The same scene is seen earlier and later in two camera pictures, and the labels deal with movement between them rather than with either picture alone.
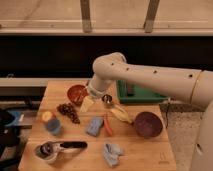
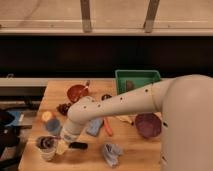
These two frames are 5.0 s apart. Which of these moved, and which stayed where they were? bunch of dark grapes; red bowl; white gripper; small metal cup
Moved: white gripper
Stayed: small metal cup; red bowl; bunch of dark grapes
